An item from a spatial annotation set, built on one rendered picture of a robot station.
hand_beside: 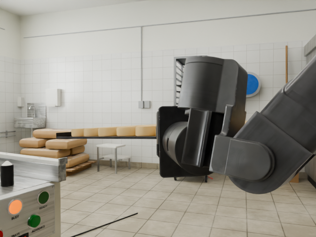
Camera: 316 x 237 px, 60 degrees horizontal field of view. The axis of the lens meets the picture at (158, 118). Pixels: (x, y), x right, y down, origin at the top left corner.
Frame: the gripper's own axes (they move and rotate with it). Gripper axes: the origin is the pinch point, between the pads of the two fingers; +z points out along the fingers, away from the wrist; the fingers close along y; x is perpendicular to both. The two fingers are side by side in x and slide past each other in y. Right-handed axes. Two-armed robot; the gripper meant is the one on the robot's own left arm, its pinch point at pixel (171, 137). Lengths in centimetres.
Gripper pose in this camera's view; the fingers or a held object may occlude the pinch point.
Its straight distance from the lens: 48.5
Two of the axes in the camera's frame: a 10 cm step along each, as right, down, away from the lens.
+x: 9.9, -0.2, 1.1
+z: -1.1, 0.1, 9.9
